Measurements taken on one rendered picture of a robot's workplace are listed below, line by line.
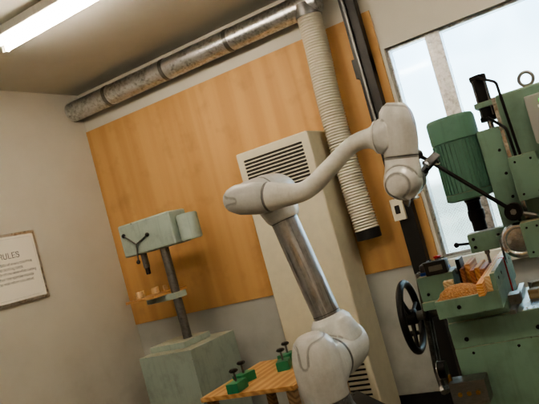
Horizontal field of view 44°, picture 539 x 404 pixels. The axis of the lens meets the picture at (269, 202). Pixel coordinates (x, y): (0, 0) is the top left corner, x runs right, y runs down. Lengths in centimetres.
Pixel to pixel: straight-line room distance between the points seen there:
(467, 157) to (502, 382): 78
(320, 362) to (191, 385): 216
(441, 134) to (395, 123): 53
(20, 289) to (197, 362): 124
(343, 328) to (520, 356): 59
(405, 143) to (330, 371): 77
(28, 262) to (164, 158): 118
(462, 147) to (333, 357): 88
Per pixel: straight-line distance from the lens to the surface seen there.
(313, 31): 410
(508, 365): 241
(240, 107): 448
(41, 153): 498
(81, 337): 485
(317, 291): 234
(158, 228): 435
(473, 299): 226
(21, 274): 459
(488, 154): 246
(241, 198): 221
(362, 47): 405
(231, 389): 348
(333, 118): 399
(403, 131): 196
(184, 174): 475
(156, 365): 439
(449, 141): 246
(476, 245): 252
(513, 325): 237
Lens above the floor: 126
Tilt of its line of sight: 3 degrees up
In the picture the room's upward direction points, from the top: 15 degrees counter-clockwise
